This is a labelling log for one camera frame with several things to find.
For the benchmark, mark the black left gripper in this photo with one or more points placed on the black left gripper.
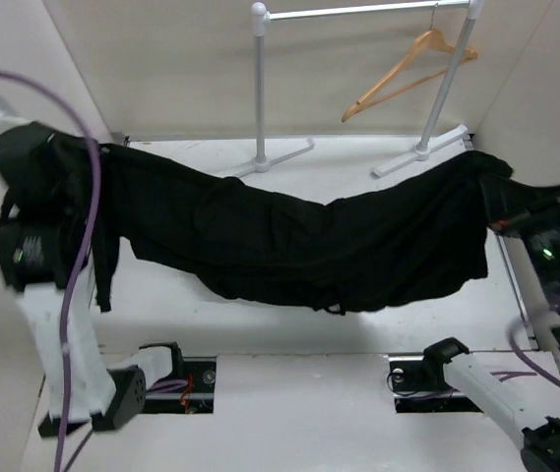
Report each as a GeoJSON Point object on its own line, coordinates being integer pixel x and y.
{"type": "Point", "coordinates": [86, 144]}

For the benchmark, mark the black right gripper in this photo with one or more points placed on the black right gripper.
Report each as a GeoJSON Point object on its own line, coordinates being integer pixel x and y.
{"type": "Point", "coordinates": [511, 223]}

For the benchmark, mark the black trousers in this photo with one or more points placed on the black trousers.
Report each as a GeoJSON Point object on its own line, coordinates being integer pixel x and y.
{"type": "Point", "coordinates": [422, 239]}

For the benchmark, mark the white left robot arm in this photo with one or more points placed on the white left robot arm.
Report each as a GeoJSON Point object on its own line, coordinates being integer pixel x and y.
{"type": "Point", "coordinates": [60, 234]}

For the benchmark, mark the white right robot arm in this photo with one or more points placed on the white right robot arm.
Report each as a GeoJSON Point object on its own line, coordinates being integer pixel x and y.
{"type": "Point", "coordinates": [524, 404]}

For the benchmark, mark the wooden clothes hanger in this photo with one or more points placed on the wooden clothes hanger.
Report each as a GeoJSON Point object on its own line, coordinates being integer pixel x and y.
{"type": "Point", "coordinates": [399, 60]}

